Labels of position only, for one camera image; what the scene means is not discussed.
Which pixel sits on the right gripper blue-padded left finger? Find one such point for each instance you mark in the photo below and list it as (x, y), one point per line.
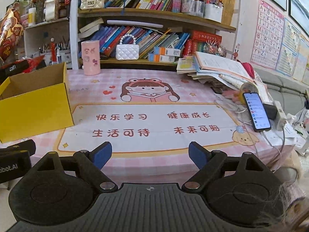
(90, 165)

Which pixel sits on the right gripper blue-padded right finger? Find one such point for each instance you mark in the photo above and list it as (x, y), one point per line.
(209, 163)

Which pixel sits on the yellow cardboard box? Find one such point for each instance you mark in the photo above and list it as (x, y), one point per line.
(35, 103)

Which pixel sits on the smartphone with lit screen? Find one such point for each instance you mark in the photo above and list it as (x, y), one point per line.
(257, 113)

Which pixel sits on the pink checkered desk mat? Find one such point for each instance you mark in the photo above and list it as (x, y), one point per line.
(150, 139)

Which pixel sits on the stack of open books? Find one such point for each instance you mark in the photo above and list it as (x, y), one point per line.
(209, 68)

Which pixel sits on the pink cylindrical pen holder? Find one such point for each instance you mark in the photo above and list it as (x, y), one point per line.
(91, 57)

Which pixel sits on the white quilted pearl handbag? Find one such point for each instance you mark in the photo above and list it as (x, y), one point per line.
(126, 52)

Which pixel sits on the lower orange white box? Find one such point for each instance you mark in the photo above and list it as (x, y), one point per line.
(160, 58)

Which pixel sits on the orange white box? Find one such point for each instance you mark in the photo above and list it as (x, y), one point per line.
(167, 51)
(160, 58)

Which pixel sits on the upper orange white box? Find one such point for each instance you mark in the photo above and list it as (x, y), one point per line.
(167, 51)

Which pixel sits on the red dictionary book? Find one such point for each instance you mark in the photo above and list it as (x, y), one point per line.
(205, 37)

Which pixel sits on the white side shelf unit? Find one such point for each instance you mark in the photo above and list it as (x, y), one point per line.
(37, 40)

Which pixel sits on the orange snack bag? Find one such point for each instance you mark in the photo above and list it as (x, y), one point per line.
(11, 31)

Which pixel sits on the row of colourful books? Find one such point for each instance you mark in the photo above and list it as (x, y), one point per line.
(146, 39)

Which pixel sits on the wooden bookshelf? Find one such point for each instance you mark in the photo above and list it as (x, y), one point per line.
(161, 19)

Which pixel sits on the alphabet wall poster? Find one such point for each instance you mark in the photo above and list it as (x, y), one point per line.
(268, 36)

